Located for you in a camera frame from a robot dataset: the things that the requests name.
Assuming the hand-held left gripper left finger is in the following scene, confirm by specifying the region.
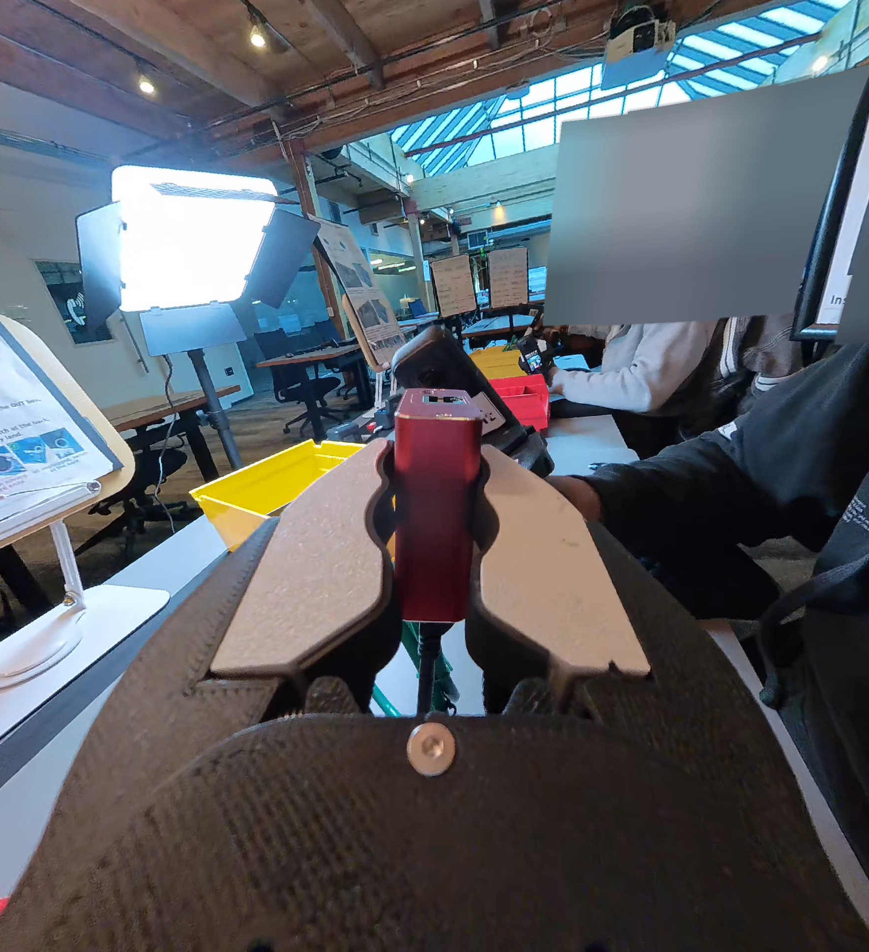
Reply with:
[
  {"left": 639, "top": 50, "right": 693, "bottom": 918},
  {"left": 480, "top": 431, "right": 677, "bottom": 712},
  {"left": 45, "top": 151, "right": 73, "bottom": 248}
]
[{"left": 210, "top": 439, "right": 403, "bottom": 708}]

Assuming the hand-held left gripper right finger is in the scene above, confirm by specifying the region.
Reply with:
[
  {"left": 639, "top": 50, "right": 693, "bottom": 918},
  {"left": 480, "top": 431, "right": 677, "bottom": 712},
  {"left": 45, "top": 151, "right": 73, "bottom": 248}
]
[{"left": 468, "top": 445, "right": 653, "bottom": 708}]

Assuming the red ethernet adapter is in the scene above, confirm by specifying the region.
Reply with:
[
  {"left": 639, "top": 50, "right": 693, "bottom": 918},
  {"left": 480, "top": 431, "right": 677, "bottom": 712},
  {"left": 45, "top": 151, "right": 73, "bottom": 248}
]
[{"left": 393, "top": 388, "right": 485, "bottom": 623}]

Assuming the green ethernet cable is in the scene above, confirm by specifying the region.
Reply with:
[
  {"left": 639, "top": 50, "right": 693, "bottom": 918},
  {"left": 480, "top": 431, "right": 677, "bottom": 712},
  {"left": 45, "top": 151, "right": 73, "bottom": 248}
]
[{"left": 371, "top": 621, "right": 459, "bottom": 718}]

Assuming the black cable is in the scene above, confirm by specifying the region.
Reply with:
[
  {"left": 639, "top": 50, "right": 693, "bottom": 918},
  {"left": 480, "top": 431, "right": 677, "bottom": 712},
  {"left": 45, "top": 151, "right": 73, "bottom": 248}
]
[{"left": 415, "top": 621, "right": 450, "bottom": 716}]

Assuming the person's right forearm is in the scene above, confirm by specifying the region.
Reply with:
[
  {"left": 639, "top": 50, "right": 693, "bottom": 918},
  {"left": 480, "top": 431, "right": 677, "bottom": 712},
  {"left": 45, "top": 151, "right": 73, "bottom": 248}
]
[{"left": 576, "top": 416, "right": 852, "bottom": 622}]

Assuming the person's right hand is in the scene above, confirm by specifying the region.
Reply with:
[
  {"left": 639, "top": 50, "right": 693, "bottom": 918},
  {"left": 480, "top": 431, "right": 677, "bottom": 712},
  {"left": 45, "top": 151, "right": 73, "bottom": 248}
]
[{"left": 546, "top": 475, "right": 604, "bottom": 523}]

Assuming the whiteboard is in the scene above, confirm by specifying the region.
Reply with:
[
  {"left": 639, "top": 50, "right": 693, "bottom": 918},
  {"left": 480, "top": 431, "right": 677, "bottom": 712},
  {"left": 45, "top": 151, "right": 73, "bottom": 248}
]
[
  {"left": 487, "top": 247, "right": 531, "bottom": 311},
  {"left": 429, "top": 254, "right": 479, "bottom": 319}
]

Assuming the small red bin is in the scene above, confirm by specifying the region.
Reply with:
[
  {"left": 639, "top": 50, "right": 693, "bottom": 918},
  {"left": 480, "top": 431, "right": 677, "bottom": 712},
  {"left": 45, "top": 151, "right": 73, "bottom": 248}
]
[{"left": 488, "top": 374, "right": 552, "bottom": 431}]

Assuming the poster board easel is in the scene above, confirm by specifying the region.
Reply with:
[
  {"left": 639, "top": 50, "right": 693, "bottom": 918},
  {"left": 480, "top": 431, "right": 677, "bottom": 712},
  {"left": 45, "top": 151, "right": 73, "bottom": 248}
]
[{"left": 308, "top": 214, "right": 409, "bottom": 403}]

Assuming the wooden desk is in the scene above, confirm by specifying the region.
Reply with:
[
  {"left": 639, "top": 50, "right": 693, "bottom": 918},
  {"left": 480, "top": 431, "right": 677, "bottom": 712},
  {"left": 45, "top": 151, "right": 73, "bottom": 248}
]
[
  {"left": 103, "top": 385, "right": 242, "bottom": 486},
  {"left": 256, "top": 344, "right": 367, "bottom": 417}
]

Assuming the black office chair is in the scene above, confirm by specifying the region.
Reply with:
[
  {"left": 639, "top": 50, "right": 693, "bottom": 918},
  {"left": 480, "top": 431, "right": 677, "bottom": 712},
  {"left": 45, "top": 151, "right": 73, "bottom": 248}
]
[{"left": 254, "top": 327, "right": 345, "bottom": 440}]

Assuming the person's black hoodie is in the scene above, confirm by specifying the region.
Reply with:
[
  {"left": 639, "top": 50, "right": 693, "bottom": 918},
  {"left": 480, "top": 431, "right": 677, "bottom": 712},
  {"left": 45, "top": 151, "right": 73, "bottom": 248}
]
[{"left": 725, "top": 342, "right": 869, "bottom": 938}]

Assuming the ceiling projector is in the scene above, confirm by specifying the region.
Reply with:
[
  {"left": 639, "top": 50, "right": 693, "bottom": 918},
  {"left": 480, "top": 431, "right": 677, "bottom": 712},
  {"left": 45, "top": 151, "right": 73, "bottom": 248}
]
[{"left": 600, "top": 0, "right": 678, "bottom": 92}]

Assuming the black framed tag sign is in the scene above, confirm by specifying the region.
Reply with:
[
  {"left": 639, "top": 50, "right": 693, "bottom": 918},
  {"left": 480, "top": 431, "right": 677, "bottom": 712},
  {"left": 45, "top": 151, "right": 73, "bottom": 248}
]
[{"left": 790, "top": 54, "right": 869, "bottom": 345}]

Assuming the wall poster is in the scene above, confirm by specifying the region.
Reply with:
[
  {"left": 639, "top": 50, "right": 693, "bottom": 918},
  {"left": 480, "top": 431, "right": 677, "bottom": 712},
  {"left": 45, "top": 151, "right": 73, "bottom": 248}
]
[{"left": 35, "top": 260, "right": 117, "bottom": 345}]

